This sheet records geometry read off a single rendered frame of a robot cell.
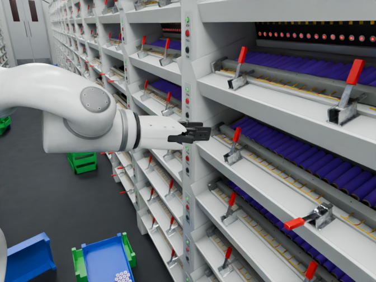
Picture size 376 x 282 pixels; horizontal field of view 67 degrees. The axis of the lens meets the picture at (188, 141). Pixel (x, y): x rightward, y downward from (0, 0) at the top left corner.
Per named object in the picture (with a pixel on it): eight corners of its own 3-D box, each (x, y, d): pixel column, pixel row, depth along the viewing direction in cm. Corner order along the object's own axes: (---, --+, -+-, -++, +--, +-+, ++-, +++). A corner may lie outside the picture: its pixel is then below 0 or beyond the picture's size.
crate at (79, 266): (78, 287, 141) (75, 275, 138) (73, 259, 158) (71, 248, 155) (136, 266, 154) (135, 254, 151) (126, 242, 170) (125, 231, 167)
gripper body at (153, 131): (120, 139, 62) (167, 139, 68) (133, 157, 54) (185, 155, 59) (122, 106, 60) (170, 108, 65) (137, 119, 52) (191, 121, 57)
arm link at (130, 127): (110, 142, 61) (124, 141, 62) (121, 158, 54) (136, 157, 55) (113, 103, 59) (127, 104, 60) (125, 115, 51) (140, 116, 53)
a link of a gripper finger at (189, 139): (152, 136, 58) (167, 131, 63) (185, 146, 55) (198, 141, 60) (153, 130, 57) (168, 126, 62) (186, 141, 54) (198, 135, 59)
